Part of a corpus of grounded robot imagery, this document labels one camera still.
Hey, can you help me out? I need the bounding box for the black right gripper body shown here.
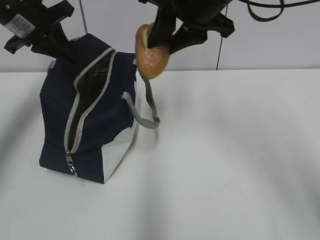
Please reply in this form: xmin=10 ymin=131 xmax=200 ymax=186
xmin=140 ymin=0 xmax=235 ymax=38

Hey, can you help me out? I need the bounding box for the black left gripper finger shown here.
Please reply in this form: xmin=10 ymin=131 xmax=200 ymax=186
xmin=31 ymin=23 xmax=79 ymax=63

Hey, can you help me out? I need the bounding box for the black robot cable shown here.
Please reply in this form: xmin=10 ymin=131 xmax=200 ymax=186
xmin=237 ymin=0 xmax=320 ymax=21

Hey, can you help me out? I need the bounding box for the navy blue lunch bag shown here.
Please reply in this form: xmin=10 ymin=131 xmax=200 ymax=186
xmin=39 ymin=34 xmax=160 ymax=184

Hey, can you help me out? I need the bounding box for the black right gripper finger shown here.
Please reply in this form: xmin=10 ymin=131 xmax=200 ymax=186
xmin=147 ymin=6 xmax=176 ymax=49
xmin=169 ymin=23 xmax=208 ymax=55

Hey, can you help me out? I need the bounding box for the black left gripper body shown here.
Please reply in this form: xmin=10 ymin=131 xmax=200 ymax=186
xmin=0 ymin=0 xmax=75 ymax=53

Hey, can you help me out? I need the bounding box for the brown bread roll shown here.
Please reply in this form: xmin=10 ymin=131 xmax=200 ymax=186
xmin=135 ymin=23 xmax=170 ymax=80

